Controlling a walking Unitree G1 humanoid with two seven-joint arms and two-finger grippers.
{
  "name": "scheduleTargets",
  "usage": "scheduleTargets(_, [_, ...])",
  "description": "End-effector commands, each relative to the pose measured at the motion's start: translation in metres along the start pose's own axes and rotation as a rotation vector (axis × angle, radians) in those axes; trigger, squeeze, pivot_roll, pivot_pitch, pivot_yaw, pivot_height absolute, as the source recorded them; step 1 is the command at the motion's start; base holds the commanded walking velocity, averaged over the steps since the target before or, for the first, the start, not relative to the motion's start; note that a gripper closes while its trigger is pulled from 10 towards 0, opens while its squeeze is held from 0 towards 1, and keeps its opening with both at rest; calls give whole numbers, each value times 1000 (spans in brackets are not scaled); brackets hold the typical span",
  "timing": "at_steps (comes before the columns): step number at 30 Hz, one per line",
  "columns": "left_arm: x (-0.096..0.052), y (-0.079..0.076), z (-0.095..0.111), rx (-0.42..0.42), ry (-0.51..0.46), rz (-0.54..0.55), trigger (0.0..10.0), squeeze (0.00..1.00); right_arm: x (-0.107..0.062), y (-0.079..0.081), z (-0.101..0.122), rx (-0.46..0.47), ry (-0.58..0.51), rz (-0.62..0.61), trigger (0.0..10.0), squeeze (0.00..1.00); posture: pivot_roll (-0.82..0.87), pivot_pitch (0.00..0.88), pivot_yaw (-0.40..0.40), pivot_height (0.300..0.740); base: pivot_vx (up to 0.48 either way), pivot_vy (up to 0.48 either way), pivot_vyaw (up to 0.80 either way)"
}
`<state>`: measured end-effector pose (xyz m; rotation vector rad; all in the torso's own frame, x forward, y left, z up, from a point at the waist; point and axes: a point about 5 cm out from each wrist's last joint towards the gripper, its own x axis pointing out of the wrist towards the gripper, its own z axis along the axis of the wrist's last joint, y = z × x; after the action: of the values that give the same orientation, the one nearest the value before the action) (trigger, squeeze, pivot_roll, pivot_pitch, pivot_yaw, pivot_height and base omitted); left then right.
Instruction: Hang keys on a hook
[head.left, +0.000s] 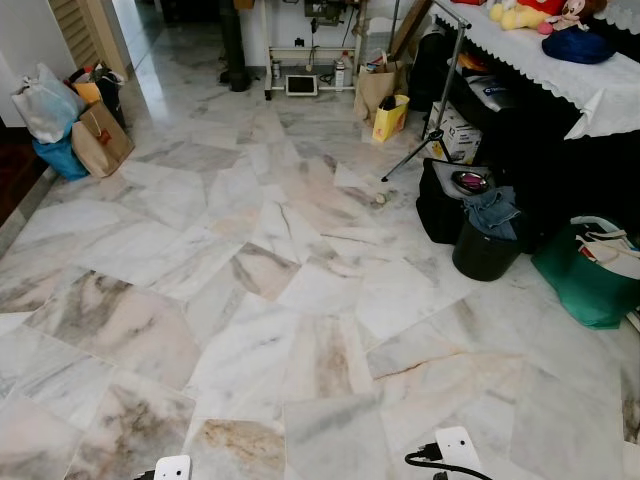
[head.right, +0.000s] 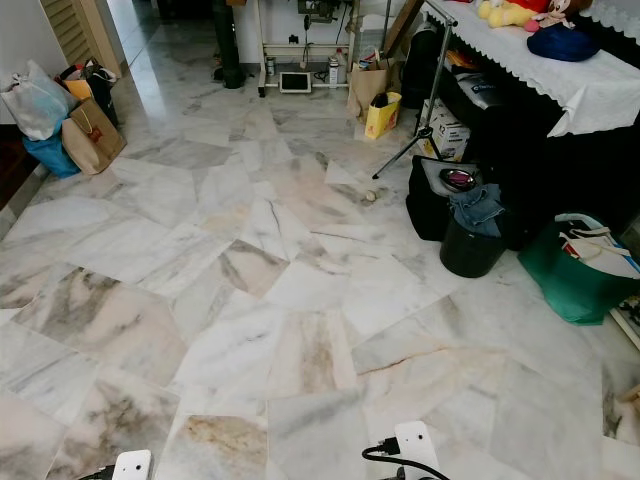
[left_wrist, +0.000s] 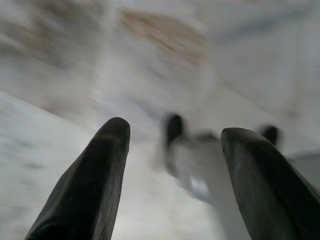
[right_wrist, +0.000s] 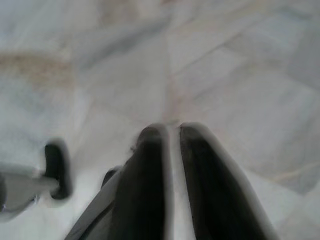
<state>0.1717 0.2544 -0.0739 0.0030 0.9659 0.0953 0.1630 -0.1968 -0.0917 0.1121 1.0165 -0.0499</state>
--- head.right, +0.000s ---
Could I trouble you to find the blue bag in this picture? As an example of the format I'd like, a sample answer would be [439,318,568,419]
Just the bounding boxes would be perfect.
[22,132,82,179]

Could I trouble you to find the brown paper bag with flap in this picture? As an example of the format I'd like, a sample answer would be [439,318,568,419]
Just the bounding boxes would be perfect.
[62,97,128,176]

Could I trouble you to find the white plastic bag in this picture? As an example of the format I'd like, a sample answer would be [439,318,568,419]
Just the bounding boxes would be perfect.
[1,60,78,141]

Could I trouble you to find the black shopping bag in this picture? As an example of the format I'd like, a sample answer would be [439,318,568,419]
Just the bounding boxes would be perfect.
[57,60,121,127]

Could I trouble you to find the louvred wooden door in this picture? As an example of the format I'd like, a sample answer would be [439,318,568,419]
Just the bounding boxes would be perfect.
[40,0,121,71]

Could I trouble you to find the white framed tablet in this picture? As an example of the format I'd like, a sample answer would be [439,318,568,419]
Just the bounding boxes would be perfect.
[279,71,313,95]

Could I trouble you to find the white metal rack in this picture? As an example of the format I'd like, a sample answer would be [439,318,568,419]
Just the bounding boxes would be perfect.
[257,0,391,98]

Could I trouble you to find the tall brown paper bag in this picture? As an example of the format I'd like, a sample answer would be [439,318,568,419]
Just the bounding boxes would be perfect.
[347,55,401,121]

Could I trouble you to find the yellow paper bag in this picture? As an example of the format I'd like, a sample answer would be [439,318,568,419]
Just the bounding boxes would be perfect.
[364,92,403,141]

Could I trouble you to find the black fabric bag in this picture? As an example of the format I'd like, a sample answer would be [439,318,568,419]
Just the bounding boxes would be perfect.
[405,155,486,243]

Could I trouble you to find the white cardboard box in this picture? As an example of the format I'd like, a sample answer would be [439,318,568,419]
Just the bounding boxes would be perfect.
[418,98,472,163]

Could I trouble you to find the black tripod stand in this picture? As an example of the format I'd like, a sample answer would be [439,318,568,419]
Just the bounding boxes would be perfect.
[372,0,461,181]

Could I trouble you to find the black bucket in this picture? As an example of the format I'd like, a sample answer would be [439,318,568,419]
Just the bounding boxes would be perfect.
[439,215,508,279]

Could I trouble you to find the blue jeans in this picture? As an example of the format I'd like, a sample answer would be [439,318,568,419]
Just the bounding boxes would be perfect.
[450,184,507,238]

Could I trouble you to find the yellow plush toy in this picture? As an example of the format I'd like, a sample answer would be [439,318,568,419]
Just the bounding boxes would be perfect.
[477,0,536,29]

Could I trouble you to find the green tote bag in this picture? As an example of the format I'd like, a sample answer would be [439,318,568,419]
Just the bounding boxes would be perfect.
[518,212,640,326]

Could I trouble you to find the table with white lace cloth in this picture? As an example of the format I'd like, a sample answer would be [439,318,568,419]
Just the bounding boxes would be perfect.
[425,0,640,138]

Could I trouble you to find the dark blue cushion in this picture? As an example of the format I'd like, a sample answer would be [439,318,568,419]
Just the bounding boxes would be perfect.
[526,23,601,63]

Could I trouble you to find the red dressed doll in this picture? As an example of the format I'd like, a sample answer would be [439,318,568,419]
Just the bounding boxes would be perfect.
[510,0,596,33]

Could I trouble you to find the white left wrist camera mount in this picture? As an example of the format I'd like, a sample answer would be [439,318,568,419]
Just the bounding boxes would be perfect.
[112,450,153,480]

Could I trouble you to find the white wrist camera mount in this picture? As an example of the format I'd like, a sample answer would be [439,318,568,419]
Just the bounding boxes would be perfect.
[112,450,153,480]
[394,421,441,477]

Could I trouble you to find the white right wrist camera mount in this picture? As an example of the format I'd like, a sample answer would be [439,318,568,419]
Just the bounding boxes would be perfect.
[394,421,441,477]

